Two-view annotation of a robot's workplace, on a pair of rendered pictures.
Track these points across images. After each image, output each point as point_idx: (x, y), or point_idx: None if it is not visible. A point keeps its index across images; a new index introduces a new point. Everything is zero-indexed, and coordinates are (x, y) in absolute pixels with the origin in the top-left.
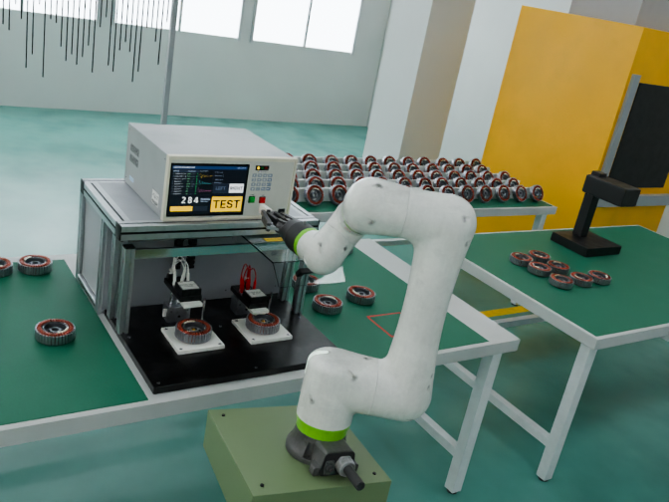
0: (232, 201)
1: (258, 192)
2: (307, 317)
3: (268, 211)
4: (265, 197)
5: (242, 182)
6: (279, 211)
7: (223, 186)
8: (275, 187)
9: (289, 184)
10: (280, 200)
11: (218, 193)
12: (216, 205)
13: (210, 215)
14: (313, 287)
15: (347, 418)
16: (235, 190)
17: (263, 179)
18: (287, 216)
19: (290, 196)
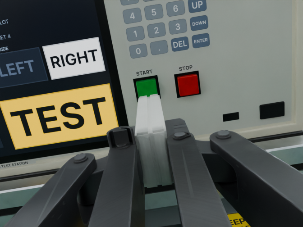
0: (78, 106)
1: (165, 61)
2: None
3: (120, 142)
4: (198, 74)
5: (89, 34)
6: (264, 114)
7: (24, 61)
8: (228, 31)
9: (286, 9)
10: (260, 76)
11: (17, 88)
12: (28, 127)
13: (22, 160)
14: None
15: None
16: (74, 68)
17: (171, 8)
18: (254, 178)
19: (298, 55)
